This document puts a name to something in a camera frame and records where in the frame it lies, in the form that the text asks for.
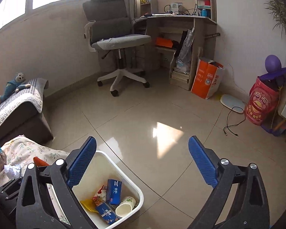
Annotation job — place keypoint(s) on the grey and white office chair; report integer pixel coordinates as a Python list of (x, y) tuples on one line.
[(114, 28)]

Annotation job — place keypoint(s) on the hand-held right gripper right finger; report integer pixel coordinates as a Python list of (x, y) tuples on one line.
[(202, 162)]

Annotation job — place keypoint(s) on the floral tablecloth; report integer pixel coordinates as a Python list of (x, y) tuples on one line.
[(26, 148)]

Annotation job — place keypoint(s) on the white blood pressure monitor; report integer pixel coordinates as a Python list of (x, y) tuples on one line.
[(176, 7)]

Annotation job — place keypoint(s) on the blue bottle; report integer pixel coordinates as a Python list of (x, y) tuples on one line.
[(204, 12)]

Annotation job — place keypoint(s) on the green plant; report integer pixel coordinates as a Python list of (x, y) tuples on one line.
[(280, 12)]

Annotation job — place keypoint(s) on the red snack bag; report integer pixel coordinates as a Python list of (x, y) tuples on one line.
[(99, 196)]

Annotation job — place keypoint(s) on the crumpled white tissue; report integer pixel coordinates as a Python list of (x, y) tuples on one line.
[(12, 171)]

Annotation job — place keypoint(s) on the blue and white box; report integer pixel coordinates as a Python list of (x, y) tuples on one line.
[(114, 190)]

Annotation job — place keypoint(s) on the white paper cup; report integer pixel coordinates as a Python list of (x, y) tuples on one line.
[(125, 206)]

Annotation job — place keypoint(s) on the yellow packet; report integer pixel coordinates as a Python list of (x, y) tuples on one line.
[(88, 205)]

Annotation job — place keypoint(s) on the large window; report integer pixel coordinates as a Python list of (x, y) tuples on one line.
[(12, 2)]

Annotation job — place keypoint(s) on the red printed bag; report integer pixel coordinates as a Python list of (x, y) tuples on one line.
[(259, 102)]

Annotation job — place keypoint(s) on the orange paper bag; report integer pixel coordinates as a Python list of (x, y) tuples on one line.
[(205, 78)]

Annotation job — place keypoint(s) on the silver plastic bag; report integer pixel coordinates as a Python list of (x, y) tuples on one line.
[(187, 50)]

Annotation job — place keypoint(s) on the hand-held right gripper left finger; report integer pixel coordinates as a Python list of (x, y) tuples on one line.
[(82, 164)]

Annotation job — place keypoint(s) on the wooden desk with shelves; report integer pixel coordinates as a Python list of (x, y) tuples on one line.
[(181, 20)]

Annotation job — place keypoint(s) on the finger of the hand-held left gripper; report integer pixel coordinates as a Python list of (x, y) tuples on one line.
[(10, 186)]

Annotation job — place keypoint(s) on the white round scale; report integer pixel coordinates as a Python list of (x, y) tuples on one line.
[(232, 102)]

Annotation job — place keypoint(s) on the orange box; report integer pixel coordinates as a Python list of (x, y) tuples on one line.
[(164, 42)]

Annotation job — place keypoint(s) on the dark grey ottoman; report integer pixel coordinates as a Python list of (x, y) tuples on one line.
[(21, 124)]

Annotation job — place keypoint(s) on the purple ball toy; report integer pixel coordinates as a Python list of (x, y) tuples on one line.
[(273, 63)]

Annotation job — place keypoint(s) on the blue monkey plush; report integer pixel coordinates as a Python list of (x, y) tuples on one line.
[(13, 85)]

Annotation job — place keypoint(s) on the small orange wrapper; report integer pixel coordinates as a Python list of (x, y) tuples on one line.
[(40, 161)]

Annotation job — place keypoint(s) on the white plastic bin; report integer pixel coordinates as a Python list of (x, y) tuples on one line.
[(102, 164)]

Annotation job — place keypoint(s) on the dark blue dotted box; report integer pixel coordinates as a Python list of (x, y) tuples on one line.
[(107, 213)]

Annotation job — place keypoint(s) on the grey quilted cover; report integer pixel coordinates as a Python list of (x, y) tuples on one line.
[(19, 102)]

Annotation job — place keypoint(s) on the stack of books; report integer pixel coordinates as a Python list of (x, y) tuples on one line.
[(180, 76)]

